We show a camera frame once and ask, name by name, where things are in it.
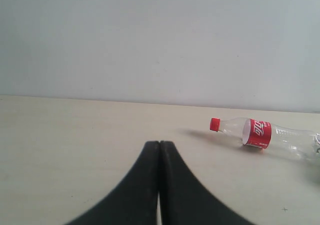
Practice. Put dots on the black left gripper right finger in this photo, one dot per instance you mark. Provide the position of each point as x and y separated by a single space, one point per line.
183 200

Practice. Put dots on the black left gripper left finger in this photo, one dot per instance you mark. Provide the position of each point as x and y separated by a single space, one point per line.
134 200

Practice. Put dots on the clear cola bottle red label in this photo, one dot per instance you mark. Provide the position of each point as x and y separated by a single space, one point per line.
304 144

